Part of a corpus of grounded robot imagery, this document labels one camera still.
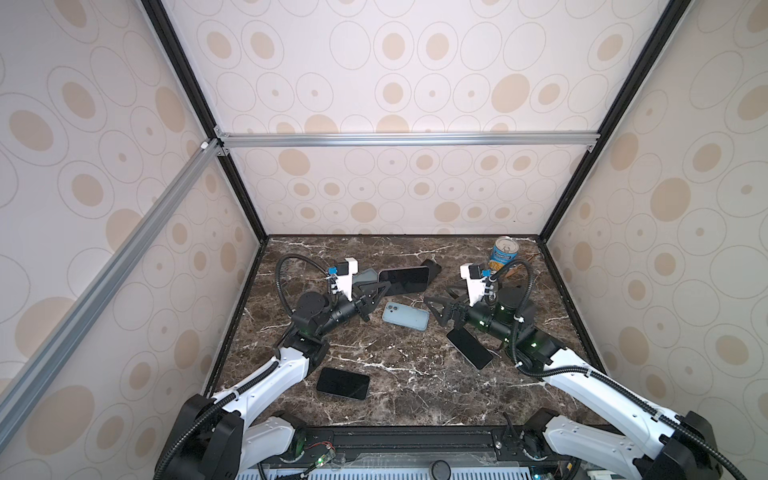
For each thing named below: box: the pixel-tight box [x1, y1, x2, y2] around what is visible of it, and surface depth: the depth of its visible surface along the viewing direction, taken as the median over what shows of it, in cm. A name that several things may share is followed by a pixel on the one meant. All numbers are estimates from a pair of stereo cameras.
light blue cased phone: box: [382, 302, 430, 331], surface depth 100 cm
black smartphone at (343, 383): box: [316, 367, 370, 400], surface depth 87 cm
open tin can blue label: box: [489, 236, 520, 271], surface depth 105 cm
